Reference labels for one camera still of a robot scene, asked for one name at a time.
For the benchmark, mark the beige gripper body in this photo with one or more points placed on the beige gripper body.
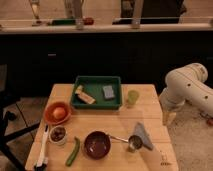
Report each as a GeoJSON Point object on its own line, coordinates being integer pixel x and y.
{"type": "Point", "coordinates": [168, 117]}

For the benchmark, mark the dark maroon bowl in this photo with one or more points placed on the dark maroon bowl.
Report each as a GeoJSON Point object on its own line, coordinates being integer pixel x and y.
{"type": "Point", "coordinates": [97, 145]}

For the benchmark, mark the orange plate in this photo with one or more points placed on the orange plate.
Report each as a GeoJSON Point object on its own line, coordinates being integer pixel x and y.
{"type": "Point", "coordinates": [48, 113]}

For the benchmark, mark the green plastic tray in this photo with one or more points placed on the green plastic tray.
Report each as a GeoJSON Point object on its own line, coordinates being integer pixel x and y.
{"type": "Point", "coordinates": [93, 86]}

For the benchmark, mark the white dish brush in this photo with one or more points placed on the white dish brush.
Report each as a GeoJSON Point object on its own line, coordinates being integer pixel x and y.
{"type": "Point", "coordinates": [41, 157]}

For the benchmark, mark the green cucumber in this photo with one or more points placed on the green cucumber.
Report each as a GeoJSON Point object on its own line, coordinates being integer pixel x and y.
{"type": "Point", "coordinates": [74, 152]}

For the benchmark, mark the metal measuring cup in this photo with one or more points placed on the metal measuring cup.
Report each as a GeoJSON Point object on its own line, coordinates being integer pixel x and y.
{"type": "Point", "coordinates": [134, 142]}

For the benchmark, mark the blue grey sponge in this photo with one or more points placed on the blue grey sponge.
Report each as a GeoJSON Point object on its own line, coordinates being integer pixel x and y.
{"type": "Point", "coordinates": [108, 92]}

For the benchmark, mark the person in dark clothing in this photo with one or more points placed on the person in dark clothing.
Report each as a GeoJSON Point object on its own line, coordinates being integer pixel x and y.
{"type": "Point", "coordinates": [153, 11]}

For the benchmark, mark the orange round fruit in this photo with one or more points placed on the orange round fruit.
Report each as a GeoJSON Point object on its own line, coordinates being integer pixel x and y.
{"type": "Point", "coordinates": [59, 113]}

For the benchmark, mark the white cup with dark contents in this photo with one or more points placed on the white cup with dark contents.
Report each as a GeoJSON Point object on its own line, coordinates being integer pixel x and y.
{"type": "Point", "coordinates": [58, 135]}

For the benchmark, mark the beige bread piece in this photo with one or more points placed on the beige bread piece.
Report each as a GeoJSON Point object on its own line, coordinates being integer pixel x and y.
{"type": "Point", "coordinates": [83, 96]}

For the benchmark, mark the long counter ledge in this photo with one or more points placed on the long counter ledge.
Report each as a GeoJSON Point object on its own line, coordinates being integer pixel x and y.
{"type": "Point", "coordinates": [107, 28]}

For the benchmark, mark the green red tool on counter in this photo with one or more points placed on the green red tool on counter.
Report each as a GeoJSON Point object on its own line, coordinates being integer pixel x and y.
{"type": "Point", "coordinates": [59, 22]}

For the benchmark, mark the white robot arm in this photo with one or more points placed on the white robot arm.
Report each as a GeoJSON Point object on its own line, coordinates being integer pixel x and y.
{"type": "Point", "coordinates": [186, 84]}

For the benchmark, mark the grey folded cloth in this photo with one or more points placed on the grey folded cloth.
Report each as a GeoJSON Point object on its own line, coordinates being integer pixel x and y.
{"type": "Point", "coordinates": [142, 137]}

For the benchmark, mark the translucent green cup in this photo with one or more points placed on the translucent green cup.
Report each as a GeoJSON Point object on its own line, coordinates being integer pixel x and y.
{"type": "Point", "coordinates": [133, 96]}

